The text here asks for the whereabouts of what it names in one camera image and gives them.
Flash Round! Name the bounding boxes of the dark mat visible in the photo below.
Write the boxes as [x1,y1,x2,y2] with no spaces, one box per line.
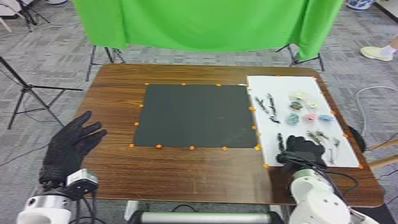
[132,83,262,149]

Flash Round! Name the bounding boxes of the white sheet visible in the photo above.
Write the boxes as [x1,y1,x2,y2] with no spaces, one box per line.
[246,75,363,169]

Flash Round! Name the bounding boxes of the grey cable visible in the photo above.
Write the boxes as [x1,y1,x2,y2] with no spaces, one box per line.
[354,85,398,143]

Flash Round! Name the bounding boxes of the blue white plant pot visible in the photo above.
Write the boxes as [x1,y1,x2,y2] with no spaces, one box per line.
[346,0,378,13]

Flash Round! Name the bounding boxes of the person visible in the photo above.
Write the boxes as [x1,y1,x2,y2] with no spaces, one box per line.
[360,35,398,63]

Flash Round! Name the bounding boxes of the pink flower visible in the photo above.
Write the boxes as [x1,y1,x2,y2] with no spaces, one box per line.
[303,113,321,124]

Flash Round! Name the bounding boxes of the teal flower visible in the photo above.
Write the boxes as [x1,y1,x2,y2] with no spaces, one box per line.
[285,113,303,126]

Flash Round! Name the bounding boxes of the black cable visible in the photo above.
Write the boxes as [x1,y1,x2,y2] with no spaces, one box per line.
[308,164,363,201]

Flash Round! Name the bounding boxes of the pale grey bar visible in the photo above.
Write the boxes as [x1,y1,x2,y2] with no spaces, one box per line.
[138,211,276,224]

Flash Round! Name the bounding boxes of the wooden chair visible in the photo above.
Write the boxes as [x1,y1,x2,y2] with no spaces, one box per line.
[365,138,398,170]

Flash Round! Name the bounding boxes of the black cloth stand legs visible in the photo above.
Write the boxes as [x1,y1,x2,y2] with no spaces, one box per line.
[274,43,328,72]
[84,44,129,83]

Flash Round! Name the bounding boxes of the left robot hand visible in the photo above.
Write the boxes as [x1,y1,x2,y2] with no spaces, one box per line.
[40,110,111,191]

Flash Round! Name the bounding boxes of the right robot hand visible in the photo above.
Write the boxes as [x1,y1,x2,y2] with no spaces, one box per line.
[276,134,330,167]

